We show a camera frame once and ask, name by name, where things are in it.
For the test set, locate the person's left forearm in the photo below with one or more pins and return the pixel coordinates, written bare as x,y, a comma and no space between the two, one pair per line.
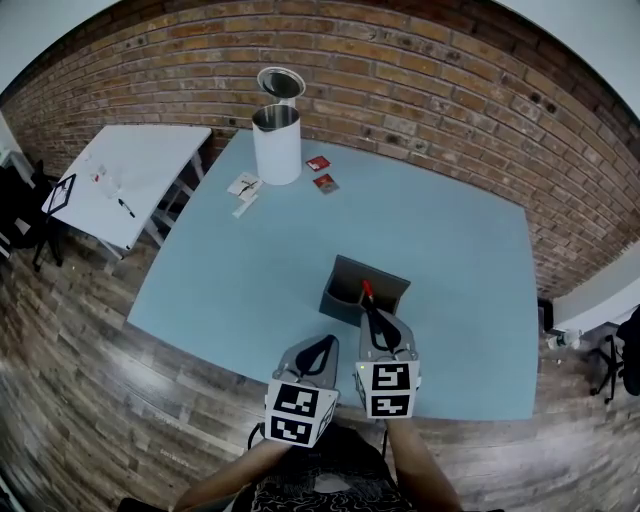
235,475

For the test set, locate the red square packet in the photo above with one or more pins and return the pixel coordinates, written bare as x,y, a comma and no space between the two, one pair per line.
318,163
326,184

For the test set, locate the person's black patterned shirt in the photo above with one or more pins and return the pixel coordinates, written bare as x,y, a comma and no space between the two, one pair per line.
340,465

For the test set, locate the dark grey divided box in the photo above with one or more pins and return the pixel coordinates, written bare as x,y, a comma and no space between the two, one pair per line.
345,310

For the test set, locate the clear water bottle red label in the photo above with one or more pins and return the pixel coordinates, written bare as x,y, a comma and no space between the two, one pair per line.
105,180

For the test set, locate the white printed card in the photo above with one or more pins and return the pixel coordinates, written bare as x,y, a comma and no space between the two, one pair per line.
244,184

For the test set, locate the black marker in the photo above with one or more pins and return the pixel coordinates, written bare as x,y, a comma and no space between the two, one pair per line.
126,207

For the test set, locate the white side table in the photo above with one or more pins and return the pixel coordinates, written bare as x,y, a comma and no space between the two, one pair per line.
135,170

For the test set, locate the white sachet strip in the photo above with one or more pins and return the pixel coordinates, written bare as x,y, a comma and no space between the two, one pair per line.
245,205

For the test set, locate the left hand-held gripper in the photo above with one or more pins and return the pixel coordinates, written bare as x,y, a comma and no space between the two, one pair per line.
331,372

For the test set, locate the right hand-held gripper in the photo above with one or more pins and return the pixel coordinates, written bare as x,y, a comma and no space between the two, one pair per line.
364,345

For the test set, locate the black office chair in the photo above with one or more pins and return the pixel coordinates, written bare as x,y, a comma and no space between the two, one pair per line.
22,210

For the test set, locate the white electric kettle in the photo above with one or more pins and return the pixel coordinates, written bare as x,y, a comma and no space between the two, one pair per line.
277,150

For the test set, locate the small red object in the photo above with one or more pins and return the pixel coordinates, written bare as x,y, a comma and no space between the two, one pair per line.
367,290

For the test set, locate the person's right forearm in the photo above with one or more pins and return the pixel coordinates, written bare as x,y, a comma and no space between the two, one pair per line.
420,465

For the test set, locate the white desk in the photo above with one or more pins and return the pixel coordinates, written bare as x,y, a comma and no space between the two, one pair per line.
595,300

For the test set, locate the black swivel chair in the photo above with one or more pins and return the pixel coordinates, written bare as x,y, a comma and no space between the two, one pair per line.
625,350

